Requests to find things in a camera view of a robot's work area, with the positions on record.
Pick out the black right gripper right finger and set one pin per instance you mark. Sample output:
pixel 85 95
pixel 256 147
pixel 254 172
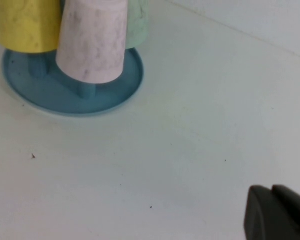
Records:
pixel 297 205

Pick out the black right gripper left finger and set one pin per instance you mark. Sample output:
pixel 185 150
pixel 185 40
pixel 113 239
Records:
pixel 262 217

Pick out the yellow plastic cup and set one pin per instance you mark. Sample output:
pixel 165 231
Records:
pixel 25 25

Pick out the green plastic cup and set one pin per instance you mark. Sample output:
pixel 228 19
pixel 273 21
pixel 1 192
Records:
pixel 137 25

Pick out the blue cup stand with pegs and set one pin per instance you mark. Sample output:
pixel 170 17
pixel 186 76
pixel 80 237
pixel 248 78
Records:
pixel 52 97

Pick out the pink marbled plastic cup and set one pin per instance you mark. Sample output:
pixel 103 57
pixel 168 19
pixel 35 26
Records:
pixel 90 45

